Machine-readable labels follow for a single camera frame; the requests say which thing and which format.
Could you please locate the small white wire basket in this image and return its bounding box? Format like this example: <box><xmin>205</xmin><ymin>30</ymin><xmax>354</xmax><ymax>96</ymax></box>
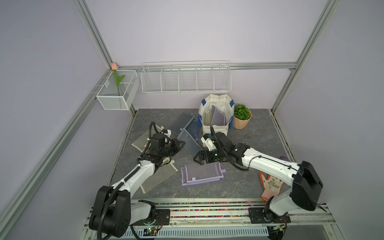
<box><xmin>96</xmin><ymin>70</ymin><xmax>140</xmax><ymax>111</ymax></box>

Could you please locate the dark blue mesh pouch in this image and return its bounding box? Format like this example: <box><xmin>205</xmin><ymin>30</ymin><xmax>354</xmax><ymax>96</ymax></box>
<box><xmin>186</xmin><ymin>120</ymin><xmax>201</xmax><ymax>142</ymax></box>

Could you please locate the dark grey mesh pouch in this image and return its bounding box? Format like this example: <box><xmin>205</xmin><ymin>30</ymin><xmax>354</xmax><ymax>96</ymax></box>
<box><xmin>177</xmin><ymin>128</ymin><xmax>203</xmax><ymax>157</ymax></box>

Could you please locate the purple mesh pouch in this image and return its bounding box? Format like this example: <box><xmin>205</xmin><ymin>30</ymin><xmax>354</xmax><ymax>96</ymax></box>
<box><xmin>211</xmin><ymin>106</ymin><xmax>226</xmax><ymax>126</ymax></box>

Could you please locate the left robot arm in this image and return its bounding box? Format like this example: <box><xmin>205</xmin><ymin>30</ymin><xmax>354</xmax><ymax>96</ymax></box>
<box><xmin>89</xmin><ymin>133</ymin><xmax>186</xmax><ymax>240</ymax></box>

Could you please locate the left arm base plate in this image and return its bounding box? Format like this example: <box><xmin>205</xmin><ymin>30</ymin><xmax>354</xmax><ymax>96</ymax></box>
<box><xmin>131</xmin><ymin>209</ymin><xmax>171</xmax><ymax>226</ymax></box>

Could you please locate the red patterned garden glove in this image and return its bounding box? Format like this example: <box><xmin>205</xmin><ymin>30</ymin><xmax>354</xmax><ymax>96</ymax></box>
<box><xmin>259</xmin><ymin>172</ymin><xmax>284</xmax><ymax>202</ymax></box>

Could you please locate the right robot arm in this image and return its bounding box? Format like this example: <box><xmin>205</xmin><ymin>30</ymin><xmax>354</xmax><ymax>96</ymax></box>
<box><xmin>193</xmin><ymin>133</ymin><xmax>324</xmax><ymax>222</ymax></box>

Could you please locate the long white wire shelf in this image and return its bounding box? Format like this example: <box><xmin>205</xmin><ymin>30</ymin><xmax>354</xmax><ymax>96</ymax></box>
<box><xmin>141</xmin><ymin>61</ymin><xmax>232</xmax><ymax>94</ymax></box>

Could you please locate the yellow mesh pouch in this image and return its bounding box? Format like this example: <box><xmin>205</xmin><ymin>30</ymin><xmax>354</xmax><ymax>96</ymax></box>
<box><xmin>131</xmin><ymin>125</ymin><xmax>164</xmax><ymax>153</ymax></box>
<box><xmin>141</xmin><ymin>160</ymin><xmax>178</xmax><ymax>194</ymax></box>
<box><xmin>204</xmin><ymin>110</ymin><xmax>212</xmax><ymax>126</ymax></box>

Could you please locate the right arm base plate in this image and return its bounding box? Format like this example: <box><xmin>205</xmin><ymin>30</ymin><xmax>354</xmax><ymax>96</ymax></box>
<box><xmin>248</xmin><ymin>208</ymin><xmax>291</xmax><ymax>224</ymax></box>

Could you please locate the artificial pink tulip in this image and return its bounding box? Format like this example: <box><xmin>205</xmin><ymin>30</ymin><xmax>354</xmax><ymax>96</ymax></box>
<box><xmin>111</xmin><ymin>63</ymin><xmax>125</xmax><ymax>96</ymax></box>

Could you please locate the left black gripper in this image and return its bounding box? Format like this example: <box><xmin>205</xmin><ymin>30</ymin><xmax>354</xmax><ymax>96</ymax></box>
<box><xmin>160</xmin><ymin>138</ymin><xmax>185</xmax><ymax>159</ymax></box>

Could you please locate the grey mesh pouch by bag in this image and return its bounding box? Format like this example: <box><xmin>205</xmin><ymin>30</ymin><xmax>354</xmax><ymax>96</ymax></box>
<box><xmin>168</xmin><ymin>113</ymin><xmax>195</xmax><ymax>135</ymax></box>

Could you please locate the cream canvas tote bag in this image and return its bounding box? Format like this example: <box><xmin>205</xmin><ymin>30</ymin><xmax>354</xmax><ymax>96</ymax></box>
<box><xmin>198</xmin><ymin>94</ymin><xmax>235</xmax><ymax>136</ymax></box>

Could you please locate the green plant in pot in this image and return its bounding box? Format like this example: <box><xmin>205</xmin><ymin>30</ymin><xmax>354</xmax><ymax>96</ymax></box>
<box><xmin>233</xmin><ymin>104</ymin><xmax>252</xmax><ymax>130</ymax></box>

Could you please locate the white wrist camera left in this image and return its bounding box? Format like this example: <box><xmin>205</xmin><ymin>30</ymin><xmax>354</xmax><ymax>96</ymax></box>
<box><xmin>162</xmin><ymin>129</ymin><xmax>172</xmax><ymax>137</ymax></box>

